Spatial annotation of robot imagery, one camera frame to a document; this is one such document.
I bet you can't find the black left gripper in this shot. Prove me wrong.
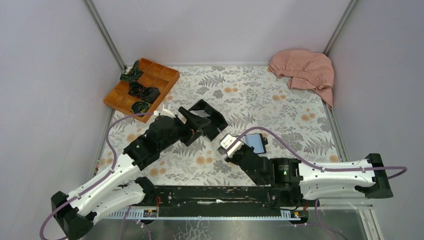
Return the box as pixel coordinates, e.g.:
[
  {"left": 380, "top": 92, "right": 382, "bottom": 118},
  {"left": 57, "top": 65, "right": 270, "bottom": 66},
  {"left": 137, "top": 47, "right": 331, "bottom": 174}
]
[{"left": 158, "top": 107, "right": 211, "bottom": 153}]

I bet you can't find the black leather card holder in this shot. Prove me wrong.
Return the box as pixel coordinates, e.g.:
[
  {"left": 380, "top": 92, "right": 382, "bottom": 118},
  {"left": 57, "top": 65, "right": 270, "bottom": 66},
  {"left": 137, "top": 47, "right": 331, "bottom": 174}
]
[{"left": 242, "top": 133, "right": 268, "bottom": 154}]

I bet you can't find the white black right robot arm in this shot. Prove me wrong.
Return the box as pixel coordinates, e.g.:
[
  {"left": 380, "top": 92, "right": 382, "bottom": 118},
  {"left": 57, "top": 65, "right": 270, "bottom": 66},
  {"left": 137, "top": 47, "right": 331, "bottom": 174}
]
[{"left": 225, "top": 145, "right": 394, "bottom": 206}]

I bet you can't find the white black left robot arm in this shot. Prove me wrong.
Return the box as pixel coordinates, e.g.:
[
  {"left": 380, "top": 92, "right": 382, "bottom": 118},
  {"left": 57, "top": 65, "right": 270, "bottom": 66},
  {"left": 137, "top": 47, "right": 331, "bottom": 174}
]
[{"left": 50, "top": 102, "right": 216, "bottom": 240}]

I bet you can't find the white card stack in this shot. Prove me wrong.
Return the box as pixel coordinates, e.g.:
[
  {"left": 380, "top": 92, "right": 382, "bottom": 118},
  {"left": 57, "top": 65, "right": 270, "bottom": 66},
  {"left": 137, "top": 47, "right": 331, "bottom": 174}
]
[{"left": 191, "top": 109, "right": 211, "bottom": 118}]

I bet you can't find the black plastic card box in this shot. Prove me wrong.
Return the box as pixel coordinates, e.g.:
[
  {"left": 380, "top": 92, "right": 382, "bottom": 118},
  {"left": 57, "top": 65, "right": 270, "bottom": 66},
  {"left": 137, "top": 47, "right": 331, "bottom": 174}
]
[{"left": 188, "top": 99, "right": 228, "bottom": 141}]

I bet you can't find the black rolled sock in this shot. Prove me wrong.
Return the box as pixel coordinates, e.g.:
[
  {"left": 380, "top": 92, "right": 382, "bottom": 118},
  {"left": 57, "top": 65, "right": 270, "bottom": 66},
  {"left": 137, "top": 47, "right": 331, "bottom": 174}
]
[{"left": 139, "top": 87, "right": 161, "bottom": 104}]

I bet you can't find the floral table mat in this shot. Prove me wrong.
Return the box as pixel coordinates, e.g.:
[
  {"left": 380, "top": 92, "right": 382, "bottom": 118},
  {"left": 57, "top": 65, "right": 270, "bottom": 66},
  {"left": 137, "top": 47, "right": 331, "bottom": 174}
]
[{"left": 95, "top": 65, "right": 347, "bottom": 187}]

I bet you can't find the green patterned rolled sock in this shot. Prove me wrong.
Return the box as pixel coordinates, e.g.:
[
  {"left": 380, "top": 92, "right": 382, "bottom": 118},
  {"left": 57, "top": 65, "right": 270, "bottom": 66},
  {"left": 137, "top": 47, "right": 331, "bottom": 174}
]
[{"left": 130, "top": 100, "right": 152, "bottom": 114}]

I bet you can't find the orange compartment tray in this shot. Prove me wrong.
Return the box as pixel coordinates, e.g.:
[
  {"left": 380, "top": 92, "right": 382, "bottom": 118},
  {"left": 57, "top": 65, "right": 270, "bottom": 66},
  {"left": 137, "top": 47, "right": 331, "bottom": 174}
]
[{"left": 103, "top": 58, "right": 180, "bottom": 115}]

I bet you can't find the dark patterned rolled sock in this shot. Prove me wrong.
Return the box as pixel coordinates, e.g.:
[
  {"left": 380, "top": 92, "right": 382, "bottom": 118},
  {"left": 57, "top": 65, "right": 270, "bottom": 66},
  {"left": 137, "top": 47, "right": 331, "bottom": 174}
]
[{"left": 119, "top": 59, "right": 144, "bottom": 83}]

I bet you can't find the pink cloth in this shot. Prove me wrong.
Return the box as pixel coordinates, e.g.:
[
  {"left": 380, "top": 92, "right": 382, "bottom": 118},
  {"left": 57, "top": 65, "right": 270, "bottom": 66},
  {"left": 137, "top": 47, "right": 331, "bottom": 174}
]
[{"left": 268, "top": 49, "right": 335, "bottom": 108}]

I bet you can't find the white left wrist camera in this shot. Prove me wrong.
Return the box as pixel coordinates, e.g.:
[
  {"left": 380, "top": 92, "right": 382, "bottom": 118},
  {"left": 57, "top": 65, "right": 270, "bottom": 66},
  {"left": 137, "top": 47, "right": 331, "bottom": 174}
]
[{"left": 153, "top": 102, "right": 176, "bottom": 118}]

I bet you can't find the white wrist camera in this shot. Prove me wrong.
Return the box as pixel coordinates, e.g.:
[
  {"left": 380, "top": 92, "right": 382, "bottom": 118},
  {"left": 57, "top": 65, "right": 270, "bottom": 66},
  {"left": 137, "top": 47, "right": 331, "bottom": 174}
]
[
  {"left": 217, "top": 134, "right": 245, "bottom": 158},
  {"left": 153, "top": 102, "right": 176, "bottom": 118}
]

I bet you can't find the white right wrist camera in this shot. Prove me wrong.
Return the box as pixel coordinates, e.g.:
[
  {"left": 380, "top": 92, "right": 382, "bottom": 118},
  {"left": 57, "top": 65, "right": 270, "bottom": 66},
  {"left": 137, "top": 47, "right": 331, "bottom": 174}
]
[{"left": 217, "top": 134, "right": 245, "bottom": 158}]

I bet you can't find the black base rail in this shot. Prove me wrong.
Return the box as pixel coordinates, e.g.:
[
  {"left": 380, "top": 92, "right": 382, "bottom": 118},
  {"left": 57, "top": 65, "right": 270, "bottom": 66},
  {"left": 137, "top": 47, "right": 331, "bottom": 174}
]
[{"left": 136, "top": 185, "right": 315, "bottom": 219}]

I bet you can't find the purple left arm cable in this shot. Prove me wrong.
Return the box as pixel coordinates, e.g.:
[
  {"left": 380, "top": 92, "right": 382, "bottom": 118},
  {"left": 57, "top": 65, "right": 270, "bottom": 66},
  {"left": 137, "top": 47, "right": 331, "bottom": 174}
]
[{"left": 39, "top": 112, "right": 157, "bottom": 240}]

